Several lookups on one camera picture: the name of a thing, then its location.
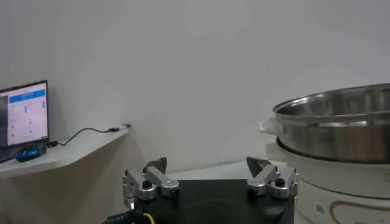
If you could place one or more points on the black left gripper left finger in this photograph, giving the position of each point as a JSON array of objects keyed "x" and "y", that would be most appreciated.
[{"x": 161, "y": 181}]

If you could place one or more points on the white electric cooker base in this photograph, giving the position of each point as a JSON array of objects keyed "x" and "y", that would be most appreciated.
[{"x": 335, "y": 179}]

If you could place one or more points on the open laptop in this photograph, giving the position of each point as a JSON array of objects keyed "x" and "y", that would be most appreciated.
[{"x": 27, "y": 115}]

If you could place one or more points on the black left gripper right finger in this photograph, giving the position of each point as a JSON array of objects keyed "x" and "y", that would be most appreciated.
[{"x": 265, "y": 176}]

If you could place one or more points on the stainless steel steamer basket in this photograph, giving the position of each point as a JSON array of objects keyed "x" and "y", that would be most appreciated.
[{"x": 335, "y": 137}]

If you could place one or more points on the white side desk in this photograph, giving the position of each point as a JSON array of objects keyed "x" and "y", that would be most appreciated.
[{"x": 76, "y": 149}]

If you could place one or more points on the blue computer mouse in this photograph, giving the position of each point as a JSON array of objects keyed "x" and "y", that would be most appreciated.
[{"x": 30, "y": 153}]

